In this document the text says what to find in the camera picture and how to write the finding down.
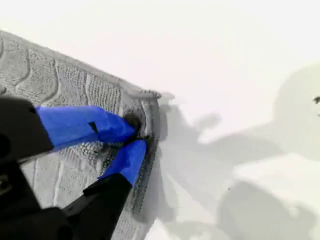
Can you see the grey textured towel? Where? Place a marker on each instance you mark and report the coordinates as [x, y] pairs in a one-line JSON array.
[[75, 82]]

